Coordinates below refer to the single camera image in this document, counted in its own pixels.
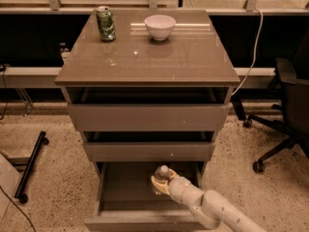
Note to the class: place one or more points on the green soda can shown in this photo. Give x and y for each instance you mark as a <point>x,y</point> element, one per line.
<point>105,24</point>

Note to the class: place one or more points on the grey drawer cabinet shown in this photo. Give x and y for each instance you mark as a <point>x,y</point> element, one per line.
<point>192,56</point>

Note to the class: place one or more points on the grey drawer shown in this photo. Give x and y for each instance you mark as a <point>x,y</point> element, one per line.
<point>148,109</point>
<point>127,202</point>
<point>150,146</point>

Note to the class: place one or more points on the grey top drawer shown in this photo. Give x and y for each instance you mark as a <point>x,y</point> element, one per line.
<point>148,109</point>

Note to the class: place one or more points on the grey bottom drawer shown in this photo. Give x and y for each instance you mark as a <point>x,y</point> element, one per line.
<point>127,202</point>

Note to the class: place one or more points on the grey middle drawer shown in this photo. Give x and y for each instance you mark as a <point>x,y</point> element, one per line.
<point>150,146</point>

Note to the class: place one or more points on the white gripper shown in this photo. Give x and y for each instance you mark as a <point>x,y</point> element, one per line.
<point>178,187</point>

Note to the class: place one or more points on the grey window ledge rail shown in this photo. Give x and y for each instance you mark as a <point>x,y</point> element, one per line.
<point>14,77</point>

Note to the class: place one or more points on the clear plastic water bottle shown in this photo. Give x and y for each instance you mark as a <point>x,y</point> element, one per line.
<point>162,173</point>

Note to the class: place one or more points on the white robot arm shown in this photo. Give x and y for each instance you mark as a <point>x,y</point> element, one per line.
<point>209,207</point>

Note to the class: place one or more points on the white bowl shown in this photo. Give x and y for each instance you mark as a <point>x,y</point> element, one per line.
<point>160,26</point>

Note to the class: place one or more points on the black office chair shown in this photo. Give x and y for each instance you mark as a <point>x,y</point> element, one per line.
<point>291,76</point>

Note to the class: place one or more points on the black wheeled stand leg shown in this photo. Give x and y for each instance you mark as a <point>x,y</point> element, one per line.
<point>19,194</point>

